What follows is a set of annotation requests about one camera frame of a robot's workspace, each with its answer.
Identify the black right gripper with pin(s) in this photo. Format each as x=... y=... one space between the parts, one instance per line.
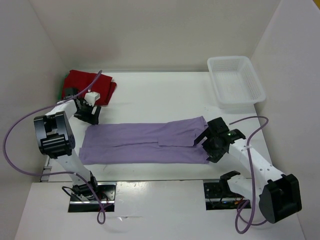
x=215 y=155

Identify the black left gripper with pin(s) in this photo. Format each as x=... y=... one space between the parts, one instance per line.
x=90 y=118

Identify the red t shirt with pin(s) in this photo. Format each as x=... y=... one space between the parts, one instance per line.
x=79 y=80

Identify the green t shirt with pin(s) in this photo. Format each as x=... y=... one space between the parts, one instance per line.
x=61 y=87

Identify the lavender t shirt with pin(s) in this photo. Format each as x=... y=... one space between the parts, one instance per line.
x=144 y=143

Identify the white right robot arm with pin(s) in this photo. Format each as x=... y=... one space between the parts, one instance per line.
x=276 y=194

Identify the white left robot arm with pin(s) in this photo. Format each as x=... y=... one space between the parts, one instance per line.
x=55 y=137

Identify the white plastic bin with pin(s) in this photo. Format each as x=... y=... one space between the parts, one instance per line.
x=235 y=82

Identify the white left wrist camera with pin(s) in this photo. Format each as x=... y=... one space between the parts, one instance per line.
x=91 y=97

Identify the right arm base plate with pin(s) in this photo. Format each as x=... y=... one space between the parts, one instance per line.
x=217 y=199

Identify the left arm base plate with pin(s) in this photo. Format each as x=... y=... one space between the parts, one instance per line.
x=82 y=204

